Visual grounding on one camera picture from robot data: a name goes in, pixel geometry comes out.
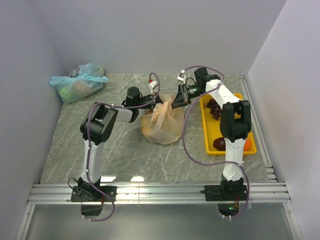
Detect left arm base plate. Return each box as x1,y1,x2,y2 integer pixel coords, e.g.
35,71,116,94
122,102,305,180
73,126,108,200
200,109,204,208
70,186,117,203

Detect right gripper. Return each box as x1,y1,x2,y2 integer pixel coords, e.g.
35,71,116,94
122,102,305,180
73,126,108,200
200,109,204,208
170,83,206,110

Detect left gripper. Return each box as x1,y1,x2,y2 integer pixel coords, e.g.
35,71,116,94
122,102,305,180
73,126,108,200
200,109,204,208
136,92,173,114

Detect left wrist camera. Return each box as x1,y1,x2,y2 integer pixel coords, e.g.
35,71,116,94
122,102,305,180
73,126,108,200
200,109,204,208
148,79,159,95

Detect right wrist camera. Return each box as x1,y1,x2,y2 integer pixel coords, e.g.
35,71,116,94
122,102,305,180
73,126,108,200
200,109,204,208
176,69,187,85

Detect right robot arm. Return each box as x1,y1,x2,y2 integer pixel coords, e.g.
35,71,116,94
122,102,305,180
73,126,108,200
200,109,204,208
172,65,252,200

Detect yellow plastic tray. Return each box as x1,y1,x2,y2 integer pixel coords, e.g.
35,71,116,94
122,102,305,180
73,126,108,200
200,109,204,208
199,94,257,156

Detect orange fake fruit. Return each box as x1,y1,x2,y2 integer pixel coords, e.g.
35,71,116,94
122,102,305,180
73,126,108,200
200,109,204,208
243,139,251,152

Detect dark red mangosteen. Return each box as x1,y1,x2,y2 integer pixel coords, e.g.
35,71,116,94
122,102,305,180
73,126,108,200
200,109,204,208
212,137,226,151

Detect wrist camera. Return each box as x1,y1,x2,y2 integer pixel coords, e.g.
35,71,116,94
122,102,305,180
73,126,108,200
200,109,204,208
148,79,159,95
176,69,187,85

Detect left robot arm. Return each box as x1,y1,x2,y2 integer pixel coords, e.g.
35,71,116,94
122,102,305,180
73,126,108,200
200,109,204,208
77,86,160,201

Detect blue tied plastic bag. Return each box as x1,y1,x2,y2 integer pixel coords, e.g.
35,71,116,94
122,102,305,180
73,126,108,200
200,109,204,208
49,63,109,104

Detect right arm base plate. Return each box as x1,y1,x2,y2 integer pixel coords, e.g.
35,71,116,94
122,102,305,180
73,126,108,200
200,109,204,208
202,185,248,202

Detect orange translucent plastic bag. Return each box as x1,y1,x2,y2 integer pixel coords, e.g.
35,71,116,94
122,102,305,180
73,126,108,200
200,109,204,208
139,93,185,145

